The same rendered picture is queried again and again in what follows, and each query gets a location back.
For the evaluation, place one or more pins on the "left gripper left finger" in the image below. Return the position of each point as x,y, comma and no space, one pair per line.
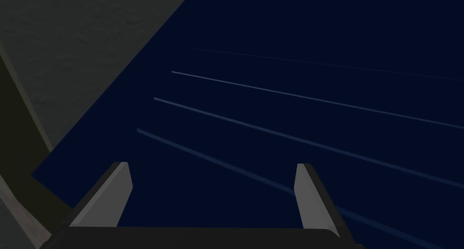
105,202

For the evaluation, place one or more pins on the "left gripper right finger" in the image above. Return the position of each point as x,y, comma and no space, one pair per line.
311,205

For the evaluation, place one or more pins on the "dark blue lined panel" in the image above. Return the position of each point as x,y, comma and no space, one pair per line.
290,24

